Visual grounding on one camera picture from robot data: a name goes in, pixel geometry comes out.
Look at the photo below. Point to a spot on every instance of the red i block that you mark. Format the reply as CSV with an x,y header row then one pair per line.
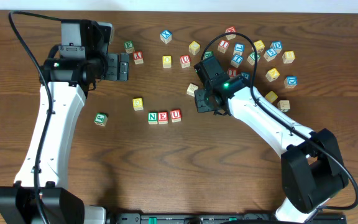
x,y
223,46
232,72

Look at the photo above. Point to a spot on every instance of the green N wooden block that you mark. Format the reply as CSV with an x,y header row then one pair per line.
x,y
152,118

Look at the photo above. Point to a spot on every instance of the plain wood top block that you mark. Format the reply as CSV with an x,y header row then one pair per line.
x,y
191,89

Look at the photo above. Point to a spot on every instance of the blue d block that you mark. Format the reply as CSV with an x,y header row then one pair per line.
x,y
290,82
276,46

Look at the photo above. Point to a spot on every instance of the red I block lower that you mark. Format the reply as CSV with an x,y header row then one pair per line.
x,y
232,72

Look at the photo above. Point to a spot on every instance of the yellow O wooden block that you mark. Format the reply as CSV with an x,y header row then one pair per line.
x,y
167,61

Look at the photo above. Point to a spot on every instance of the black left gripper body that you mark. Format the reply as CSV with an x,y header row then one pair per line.
x,y
117,66

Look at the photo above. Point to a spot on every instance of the blue X wooden block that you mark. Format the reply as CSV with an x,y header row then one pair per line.
x,y
166,36

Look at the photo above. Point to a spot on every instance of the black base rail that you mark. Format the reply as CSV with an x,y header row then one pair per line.
x,y
136,218

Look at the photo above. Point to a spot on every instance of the yellow block near D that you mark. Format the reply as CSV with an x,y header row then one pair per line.
x,y
259,46

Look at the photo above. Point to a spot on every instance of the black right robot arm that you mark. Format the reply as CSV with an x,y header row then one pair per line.
x,y
312,166

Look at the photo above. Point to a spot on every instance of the blue D block upper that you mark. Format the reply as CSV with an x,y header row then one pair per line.
x,y
276,46

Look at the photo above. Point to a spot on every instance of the red X wooden block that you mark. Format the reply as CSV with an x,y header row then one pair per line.
x,y
138,57

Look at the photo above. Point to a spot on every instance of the blue D block lower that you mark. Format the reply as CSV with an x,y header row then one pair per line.
x,y
290,82

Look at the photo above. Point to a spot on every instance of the red I block upper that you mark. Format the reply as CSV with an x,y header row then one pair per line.
x,y
223,46

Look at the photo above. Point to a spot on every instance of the green F wooden block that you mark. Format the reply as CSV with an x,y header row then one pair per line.
x,y
129,47

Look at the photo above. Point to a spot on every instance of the blue 5 wooden block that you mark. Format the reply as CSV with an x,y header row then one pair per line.
x,y
270,54

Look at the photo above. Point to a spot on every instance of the yellow 8 wooden block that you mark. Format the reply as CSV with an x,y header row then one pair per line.
x,y
288,57

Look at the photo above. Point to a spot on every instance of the yellow S wooden block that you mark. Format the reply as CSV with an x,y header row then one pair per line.
x,y
271,97

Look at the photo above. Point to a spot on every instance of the red E wooden block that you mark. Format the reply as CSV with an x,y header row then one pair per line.
x,y
162,117

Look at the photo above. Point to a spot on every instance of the green B wooden block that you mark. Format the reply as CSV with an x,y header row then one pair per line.
x,y
208,54

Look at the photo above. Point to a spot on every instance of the red H wooden block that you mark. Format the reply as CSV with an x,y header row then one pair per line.
x,y
230,33

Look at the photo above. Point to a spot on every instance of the blue P wooden block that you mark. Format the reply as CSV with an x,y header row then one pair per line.
x,y
245,75

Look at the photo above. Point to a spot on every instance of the yellow G wooden block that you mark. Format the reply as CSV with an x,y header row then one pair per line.
x,y
138,104

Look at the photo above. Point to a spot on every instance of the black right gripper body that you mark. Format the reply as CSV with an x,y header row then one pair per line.
x,y
202,101

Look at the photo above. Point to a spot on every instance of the red u block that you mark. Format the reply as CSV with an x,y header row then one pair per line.
x,y
175,115
185,61

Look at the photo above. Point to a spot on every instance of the yellow block upper middle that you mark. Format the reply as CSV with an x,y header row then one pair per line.
x,y
194,47

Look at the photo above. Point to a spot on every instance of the green J wooden block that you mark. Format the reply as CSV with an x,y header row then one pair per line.
x,y
101,119

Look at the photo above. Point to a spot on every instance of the wood L top block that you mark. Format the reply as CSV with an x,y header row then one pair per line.
x,y
283,105

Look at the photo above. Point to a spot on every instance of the blue T wooden block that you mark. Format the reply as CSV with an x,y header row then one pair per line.
x,y
236,60

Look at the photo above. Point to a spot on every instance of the green Z wooden block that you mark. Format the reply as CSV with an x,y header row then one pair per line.
x,y
252,57

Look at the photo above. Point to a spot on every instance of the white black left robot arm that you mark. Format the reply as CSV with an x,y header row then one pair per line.
x,y
40,190

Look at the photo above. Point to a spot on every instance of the blue L wooden block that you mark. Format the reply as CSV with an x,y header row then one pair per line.
x,y
238,49

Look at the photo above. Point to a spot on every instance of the yellow A wooden block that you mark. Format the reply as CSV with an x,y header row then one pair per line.
x,y
272,74

